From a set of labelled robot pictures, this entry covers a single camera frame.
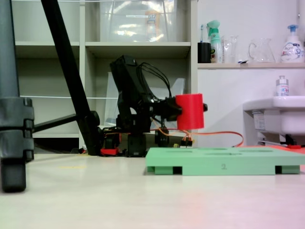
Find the white sink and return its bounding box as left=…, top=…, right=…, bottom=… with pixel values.
left=243, top=95, right=305, bottom=146

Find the glass pitcher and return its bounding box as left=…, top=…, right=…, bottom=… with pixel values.
left=248, top=38, right=276, bottom=63

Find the clear sanitizer pump bottle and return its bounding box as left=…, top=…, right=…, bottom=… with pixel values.
left=275, top=75, right=290, bottom=97

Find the green shape sorting board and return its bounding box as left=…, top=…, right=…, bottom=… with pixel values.
left=145, top=147, right=305, bottom=176

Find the orange labelled bottle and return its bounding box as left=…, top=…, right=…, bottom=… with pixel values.
left=144, top=10, right=161, bottom=40

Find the black cup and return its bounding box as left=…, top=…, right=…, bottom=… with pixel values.
left=197, top=42, right=212, bottom=64

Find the black tripod brace strut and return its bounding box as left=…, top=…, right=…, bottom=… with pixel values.
left=33, top=114, right=79, bottom=133

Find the red cylinder block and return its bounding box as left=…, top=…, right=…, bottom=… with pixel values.
left=175, top=93, right=205, bottom=131

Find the white foam soap bottle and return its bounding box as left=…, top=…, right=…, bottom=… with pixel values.
left=280, top=23, right=305, bottom=63

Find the small black motor block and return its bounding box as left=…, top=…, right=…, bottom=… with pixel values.
left=154, top=128, right=170, bottom=147

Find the beige shelf unit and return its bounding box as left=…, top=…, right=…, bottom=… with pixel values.
left=10, top=0, right=198, bottom=149

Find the clear plastic storage box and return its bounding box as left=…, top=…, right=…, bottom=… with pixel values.
left=99, top=0, right=178, bottom=43

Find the thick grey tripod leg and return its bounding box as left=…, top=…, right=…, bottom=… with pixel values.
left=0, top=0, right=35, bottom=193

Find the red table clamp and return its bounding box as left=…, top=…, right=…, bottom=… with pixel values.
left=100, top=147, right=121, bottom=157

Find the thin black wire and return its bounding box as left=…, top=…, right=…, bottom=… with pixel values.
left=140, top=62, right=173, bottom=98
left=136, top=63, right=170, bottom=98

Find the green spray bottle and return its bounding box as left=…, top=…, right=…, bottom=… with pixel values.
left=206, top=20, right=224, bottom=64

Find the clear measuring cup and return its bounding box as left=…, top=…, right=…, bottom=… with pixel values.
left=221, top=35, right=239, bottom=64

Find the slanted black tripod leg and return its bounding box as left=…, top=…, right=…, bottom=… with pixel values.
left=41, top=0, right=101, bottom=156

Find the orange flat cable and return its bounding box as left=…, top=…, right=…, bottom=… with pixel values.
left=189, top=131, right=244, bottom=148

